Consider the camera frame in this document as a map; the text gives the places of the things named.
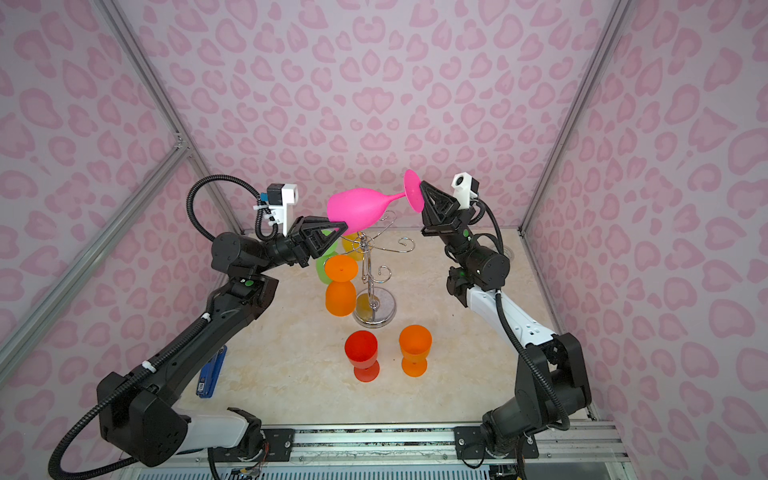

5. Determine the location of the red plastic wine glass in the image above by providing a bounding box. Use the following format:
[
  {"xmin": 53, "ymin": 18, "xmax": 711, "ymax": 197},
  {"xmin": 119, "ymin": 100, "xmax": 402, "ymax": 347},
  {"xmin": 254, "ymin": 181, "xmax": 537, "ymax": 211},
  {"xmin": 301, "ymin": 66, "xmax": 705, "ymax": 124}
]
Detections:
[{"xmin": 344, "ymin": 330, "xmax": 380, "ymax": 383}]

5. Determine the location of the orange wine glass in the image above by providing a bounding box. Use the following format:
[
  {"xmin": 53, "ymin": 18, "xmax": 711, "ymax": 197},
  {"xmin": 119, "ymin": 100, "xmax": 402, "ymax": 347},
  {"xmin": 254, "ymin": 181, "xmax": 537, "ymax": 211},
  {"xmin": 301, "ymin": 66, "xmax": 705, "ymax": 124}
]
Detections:
[
  {"xmin": 399, "ymin": 325, "xmax": 432, "ymax": 377},
  {"xmin": 324, "ymin": 255, "xmax": 358, "ymax": 317}
]

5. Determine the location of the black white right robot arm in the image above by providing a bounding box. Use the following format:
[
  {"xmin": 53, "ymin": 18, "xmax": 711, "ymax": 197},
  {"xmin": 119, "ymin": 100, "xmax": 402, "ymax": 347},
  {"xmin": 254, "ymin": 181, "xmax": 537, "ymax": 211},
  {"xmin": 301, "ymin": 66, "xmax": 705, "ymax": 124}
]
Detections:
[{"xmin": 414, "ymin": 176, "xmax": 592, "ymax": 461}]

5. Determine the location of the blue flat object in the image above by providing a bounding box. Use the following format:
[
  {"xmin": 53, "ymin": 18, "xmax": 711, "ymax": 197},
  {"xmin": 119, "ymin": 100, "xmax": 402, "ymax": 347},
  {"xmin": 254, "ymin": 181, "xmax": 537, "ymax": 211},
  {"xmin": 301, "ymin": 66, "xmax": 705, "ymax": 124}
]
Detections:
[{"xmin": 196, "ymin": 345, "xmax": 228, "ymax": 399}]

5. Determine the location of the pink plastic wine glass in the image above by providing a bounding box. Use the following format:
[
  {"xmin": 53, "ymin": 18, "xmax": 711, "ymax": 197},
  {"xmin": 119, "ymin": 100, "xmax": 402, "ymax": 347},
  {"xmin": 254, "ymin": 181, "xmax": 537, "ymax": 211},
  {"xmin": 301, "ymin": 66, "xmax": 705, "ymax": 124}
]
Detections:
[{"xmin": 326, "ymin": 170, "xmax": 425, "ymax": 234}]

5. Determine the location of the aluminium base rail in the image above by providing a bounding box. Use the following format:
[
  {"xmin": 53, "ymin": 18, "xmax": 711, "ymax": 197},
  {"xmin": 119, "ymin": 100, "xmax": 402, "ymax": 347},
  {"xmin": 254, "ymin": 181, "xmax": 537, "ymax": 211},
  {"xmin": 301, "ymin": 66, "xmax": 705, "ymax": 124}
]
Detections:
[{"xmin": 214, "ymin": 419, "xmax": 636, "ymax": 479}]

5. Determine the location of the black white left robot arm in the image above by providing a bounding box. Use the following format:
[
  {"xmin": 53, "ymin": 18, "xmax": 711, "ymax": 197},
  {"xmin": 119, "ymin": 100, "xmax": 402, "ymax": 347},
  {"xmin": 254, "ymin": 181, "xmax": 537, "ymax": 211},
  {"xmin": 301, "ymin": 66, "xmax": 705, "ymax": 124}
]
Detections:
[{"xmin": 97, "ymin": 216, "xmax": 347, "ymax": 467}]

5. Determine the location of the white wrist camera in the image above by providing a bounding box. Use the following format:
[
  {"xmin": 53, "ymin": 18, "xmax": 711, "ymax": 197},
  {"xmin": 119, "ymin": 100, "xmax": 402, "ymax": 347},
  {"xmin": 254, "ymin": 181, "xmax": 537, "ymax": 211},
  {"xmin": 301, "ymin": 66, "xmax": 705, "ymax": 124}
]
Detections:
[
  {"xmin": 253, "ymin": 183, "xmax": 299, "ymax": 236},
  {"xmin": 451, "ymin": 172, "xmax": 479, "ymax": 210}
]

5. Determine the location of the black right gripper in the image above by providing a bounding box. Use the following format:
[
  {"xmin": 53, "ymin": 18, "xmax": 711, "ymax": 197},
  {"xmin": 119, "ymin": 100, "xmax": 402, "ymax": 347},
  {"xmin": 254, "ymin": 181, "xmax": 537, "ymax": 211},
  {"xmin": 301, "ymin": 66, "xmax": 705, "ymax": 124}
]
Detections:
[{"xmin": 418, "ymin": 193, "xmax": 486, "ymax": 274}]

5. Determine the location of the yellow plastic wine glass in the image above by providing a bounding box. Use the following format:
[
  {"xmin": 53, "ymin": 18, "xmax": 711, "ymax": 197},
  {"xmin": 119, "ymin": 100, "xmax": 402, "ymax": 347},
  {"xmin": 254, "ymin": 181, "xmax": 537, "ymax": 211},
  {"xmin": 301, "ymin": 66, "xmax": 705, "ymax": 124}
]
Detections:
[{"xmin": 341, "ymin": 232, "xmax": 367, "ymax": 262}]

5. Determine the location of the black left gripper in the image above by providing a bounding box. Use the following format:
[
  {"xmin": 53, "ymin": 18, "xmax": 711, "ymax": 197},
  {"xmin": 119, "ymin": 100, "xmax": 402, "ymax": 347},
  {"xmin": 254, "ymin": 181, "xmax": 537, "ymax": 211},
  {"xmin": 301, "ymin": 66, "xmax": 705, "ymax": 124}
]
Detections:
[{"xmin": 254, "ymin": 220, "xmax": 347, "ymax": 280}]

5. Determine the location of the chrome wine glass rack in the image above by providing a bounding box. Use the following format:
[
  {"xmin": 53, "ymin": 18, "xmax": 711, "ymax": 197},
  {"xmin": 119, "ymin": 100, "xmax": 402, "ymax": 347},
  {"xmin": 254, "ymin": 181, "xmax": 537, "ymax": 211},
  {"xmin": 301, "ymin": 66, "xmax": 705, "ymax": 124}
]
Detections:
[{"xmin": 352, "ymin": 210, "xmax": 415, "ymax": 330}]

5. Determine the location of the green plastic wine glass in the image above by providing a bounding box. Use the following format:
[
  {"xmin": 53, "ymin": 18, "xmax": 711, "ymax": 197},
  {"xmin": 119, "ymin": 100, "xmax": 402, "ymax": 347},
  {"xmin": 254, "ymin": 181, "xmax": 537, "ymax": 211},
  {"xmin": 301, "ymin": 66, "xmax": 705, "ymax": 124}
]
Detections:
[{"xmin": 315, "ymin": 241, "xmax": 339, "ymax": 285}]

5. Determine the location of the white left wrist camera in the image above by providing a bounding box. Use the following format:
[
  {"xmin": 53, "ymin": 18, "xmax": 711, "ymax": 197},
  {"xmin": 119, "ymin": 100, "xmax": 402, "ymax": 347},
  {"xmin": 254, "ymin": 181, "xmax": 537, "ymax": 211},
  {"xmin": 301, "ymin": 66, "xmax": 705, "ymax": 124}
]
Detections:
[{"xmin": 253, "ymin": 183, "xmax": 299, "ymax": 236}]

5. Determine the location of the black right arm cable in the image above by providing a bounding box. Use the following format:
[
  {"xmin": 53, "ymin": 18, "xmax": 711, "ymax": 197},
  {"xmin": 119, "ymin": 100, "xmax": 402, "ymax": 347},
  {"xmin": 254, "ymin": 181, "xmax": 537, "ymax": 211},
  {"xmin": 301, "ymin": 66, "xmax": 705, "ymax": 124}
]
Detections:
[{"xmin": 470, "ymin": 197, "xmax": 571, "ymax": 433}]

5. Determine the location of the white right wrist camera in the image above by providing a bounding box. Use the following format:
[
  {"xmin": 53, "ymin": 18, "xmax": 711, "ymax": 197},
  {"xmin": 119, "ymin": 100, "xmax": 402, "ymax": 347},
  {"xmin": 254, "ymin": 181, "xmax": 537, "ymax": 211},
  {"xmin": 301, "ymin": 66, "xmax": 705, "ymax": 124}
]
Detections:
[{"xmin": 451, "ymin": 172, "xmax": 479, "ymax": 210}]

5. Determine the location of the orange wine glass front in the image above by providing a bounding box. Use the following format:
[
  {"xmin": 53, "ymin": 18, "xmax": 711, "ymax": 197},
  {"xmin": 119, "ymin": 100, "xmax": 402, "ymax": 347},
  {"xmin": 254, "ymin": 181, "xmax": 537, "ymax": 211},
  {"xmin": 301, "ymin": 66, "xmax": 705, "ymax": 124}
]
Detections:
[{"xmin": 324, "ymin": 255, "xmax": 358, "ymax": 317}]

